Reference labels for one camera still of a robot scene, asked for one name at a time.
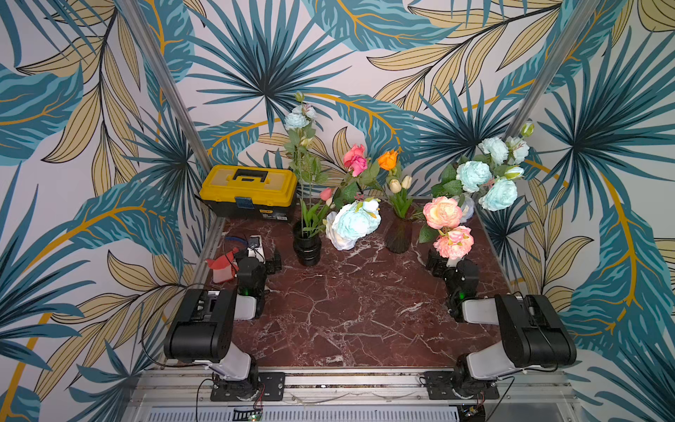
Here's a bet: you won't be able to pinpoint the pink rose stem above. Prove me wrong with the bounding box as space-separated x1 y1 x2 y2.
320 145 381 210

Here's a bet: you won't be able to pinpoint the light blue peony bunch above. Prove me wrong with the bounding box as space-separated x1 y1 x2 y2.
432 121 534 212

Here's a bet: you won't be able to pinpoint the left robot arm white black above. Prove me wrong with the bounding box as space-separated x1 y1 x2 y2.
163 248 282 400

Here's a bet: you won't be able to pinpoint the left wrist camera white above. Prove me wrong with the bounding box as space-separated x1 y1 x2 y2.
248 235 266 263

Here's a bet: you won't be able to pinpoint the large pale blue rose stem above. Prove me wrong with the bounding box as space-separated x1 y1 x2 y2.
325 198 381 251

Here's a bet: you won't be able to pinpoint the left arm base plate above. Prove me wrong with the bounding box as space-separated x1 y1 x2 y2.
210 372 286 403

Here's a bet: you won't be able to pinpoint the lavender white rose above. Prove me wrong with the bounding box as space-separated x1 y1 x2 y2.
457 194 475 223

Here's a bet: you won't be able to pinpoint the blue handled pliers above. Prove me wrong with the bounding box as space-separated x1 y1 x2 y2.
223 235 261 249

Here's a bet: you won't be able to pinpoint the left aluminium frame post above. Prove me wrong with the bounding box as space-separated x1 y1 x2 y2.
118 0 213 173

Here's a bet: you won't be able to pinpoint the pink peach peony stem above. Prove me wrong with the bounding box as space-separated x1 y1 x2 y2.
418 196 475 268

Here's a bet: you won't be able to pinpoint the orange rose stem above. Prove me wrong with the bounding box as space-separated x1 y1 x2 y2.
378 149 402 184

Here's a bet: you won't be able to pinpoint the black ceramic vase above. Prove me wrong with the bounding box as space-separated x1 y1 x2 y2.
293 222 322 267

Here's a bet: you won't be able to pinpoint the dark red glass vase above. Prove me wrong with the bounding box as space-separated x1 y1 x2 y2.
385 216 413 254

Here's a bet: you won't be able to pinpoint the right aluminium frame post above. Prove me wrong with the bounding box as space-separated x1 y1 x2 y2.
504 0 600 137

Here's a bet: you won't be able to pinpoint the yellow black toolbox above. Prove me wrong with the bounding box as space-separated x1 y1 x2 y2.
199 165 298 222

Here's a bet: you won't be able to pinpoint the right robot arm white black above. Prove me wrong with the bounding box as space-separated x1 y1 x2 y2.
425 251 577 388

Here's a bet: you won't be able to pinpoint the aluminium frame rail front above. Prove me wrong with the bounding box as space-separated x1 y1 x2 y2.
122 367 584 421

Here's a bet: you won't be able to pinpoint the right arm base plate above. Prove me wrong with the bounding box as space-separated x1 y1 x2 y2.
419 371 500 401

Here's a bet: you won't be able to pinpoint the aluminium frame post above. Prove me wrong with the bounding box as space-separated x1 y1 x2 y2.
118 0 213 173
504 0 600 137

